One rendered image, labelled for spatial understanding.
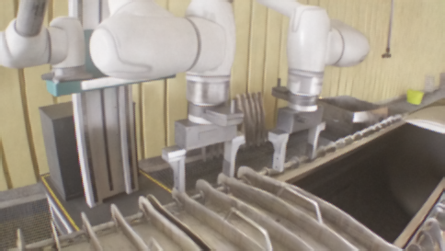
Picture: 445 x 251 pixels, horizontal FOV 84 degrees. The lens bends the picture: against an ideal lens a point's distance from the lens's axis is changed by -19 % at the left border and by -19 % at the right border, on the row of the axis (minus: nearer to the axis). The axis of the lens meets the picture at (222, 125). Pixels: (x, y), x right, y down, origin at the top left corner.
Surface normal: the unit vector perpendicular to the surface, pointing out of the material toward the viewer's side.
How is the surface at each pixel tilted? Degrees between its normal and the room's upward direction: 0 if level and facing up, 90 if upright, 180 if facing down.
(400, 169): 81
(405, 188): 73
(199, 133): 90
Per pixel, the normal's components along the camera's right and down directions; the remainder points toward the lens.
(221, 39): 0.68, 0.22
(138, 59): 0.55, 0.52
